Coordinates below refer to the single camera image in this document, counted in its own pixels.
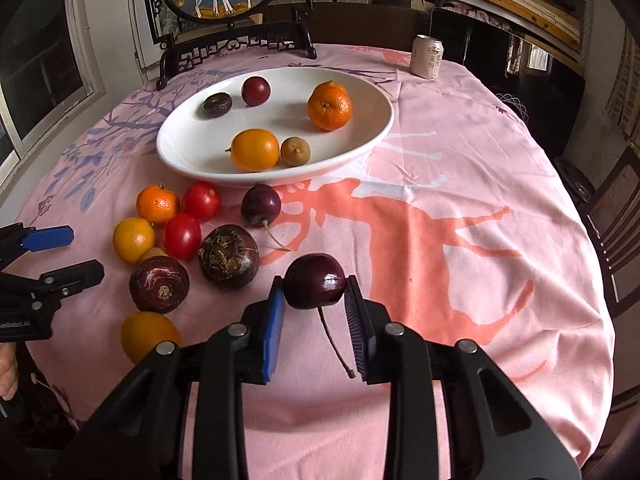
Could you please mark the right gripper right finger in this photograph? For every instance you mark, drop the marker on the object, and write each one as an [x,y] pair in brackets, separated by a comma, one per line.
[493,431]

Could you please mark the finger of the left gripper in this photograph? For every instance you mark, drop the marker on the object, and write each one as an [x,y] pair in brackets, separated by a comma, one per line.
[17,239]
[72,280]

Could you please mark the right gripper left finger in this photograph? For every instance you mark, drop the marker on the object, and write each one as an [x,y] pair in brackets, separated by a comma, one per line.
[191,397]

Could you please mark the large orange fruit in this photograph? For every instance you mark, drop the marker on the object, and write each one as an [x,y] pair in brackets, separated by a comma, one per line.
[142,331]

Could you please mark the yellow orange round fruit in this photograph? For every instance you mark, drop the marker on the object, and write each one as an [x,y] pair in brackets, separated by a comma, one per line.
[132,237]

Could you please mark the small tan longan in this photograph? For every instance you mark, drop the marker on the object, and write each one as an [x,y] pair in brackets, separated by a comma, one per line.
[152,253]

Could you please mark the mandarin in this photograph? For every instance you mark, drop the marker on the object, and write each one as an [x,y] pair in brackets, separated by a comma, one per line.
[329,108]
[157,204]
[330,86]

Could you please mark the red cherry tomato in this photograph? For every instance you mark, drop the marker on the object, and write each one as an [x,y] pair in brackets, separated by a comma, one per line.
[182,236]
[202,201]

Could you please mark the dark cherry with stem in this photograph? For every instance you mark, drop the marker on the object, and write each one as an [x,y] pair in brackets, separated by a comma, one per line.
[312,282]

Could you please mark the person's left hand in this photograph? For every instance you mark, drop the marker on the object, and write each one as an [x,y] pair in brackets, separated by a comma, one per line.
[8,370]

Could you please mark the large white plate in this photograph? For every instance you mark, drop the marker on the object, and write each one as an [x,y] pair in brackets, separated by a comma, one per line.
[196,146]

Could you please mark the pink patterned tablecloth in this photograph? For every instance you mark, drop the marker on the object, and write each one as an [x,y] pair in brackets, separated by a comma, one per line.
[457,222]

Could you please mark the small dark water chestnut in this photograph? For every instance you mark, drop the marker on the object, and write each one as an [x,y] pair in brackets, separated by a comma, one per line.
[217,105]

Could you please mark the yellow orange loquat fruit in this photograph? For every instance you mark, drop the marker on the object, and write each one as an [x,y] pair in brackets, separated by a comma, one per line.
[255,150]

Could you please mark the dark wooden chair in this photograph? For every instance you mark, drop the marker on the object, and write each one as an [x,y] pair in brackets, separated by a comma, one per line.
[611,218]

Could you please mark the black round stool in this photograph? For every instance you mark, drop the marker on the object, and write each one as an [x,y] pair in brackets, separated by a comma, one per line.
[574,180]

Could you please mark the dark red plum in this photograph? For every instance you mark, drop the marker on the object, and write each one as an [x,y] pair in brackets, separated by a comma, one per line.
[255,91]

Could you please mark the round deer picture stand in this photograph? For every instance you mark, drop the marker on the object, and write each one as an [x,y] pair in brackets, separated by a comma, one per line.
[188,32]

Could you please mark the white beverage can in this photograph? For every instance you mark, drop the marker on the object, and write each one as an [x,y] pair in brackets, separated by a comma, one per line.
[426,56]

